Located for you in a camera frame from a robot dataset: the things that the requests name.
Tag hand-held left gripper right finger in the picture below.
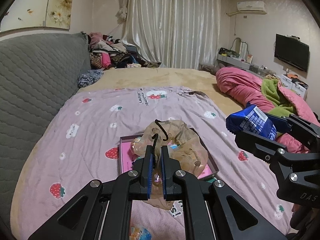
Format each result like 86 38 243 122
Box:
161 145 288 240

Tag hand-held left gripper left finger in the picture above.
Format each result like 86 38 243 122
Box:
27 145 154 240

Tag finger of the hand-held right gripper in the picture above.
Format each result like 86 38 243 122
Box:
235 131 288 165
265 112 320 148

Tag rectangular blue biscuit packet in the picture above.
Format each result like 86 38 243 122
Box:
226 102 278 140

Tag beige shower cap black cord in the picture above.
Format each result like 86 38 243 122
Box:
131 119 209 210

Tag dark shallow cardboard box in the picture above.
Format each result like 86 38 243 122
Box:
117 127 219 180

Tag white storage boxes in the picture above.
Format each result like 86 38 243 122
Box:
280 74 309 98

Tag egg-shaped toy candy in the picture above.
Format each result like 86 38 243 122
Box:
129 224 152 240

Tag pink quilt with green lining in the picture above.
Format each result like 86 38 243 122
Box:
215 66 320 153

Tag purple strawberry print blanket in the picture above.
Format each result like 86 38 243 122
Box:
11 86 300 240

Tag cluttered grey dresser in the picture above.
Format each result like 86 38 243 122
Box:
216 47 283 78

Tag arched mirror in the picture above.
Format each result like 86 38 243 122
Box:
231 37 250 63

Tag dark floral cushion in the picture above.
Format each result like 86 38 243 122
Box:
77 69 104 88

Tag pile of clothes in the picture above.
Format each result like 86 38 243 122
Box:
87 32 163 69

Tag white air conditioner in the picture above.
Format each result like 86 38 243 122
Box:
236 1 267 14

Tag white shiny curtain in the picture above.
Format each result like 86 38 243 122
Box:
117 0 222 70

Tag grey quilted headboard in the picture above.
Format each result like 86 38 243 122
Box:
0 32 92 180

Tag black wall television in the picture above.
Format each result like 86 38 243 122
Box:
274 33 310 72

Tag floral wall painting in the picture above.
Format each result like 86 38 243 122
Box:
0 0 73 32

